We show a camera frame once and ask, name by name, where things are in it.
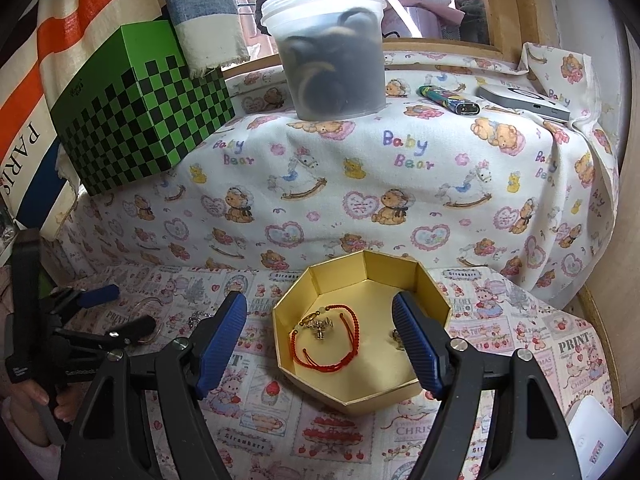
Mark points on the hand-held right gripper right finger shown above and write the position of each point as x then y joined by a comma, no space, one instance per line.
415,347

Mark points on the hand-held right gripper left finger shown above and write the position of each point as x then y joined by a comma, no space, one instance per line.
220,347

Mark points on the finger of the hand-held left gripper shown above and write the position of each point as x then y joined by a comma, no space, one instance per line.
97,296
135,327

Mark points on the gold octagonal box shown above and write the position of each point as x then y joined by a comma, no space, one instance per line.
370,270

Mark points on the person's left hand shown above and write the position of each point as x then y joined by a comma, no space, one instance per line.
30,394

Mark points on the bear printed cloth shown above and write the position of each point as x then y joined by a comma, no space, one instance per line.
380,170

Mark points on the green checkered box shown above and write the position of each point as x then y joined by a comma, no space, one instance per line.
140,110

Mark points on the white flat device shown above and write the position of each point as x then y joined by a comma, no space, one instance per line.
595,435

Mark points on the colourful lighter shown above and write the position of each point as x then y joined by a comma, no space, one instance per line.
447,99

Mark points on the white power bank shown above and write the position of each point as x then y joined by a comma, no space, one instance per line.
525,100

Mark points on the orange black striped curtain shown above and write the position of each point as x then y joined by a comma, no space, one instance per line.
75,20

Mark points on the clear plastic tub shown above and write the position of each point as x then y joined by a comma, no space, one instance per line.
330,60

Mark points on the blue striped cloth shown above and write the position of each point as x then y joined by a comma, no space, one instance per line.
205,5

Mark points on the pink hanging garment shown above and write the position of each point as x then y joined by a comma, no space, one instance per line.
425,10

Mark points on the wooden window frame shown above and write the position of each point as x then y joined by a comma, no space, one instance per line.
505,5

